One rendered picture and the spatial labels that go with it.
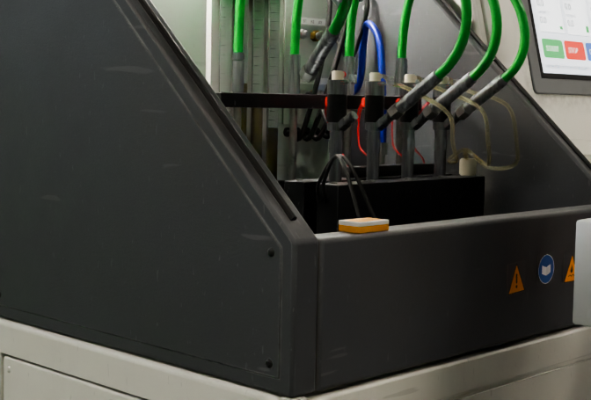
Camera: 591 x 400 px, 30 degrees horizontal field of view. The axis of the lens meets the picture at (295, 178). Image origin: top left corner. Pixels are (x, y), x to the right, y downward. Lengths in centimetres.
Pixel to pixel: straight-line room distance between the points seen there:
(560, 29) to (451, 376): 87
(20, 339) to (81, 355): 14
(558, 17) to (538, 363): 75
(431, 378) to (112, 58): 52
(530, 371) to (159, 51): 63
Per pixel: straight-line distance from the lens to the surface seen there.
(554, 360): 153
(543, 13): 199
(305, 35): 183
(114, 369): 134
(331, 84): 151
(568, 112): 199
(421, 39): 182
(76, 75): 137
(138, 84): 127
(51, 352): 145
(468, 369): 136
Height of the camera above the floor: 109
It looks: 4 degrees down
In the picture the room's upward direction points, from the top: 1 degrees clockwise
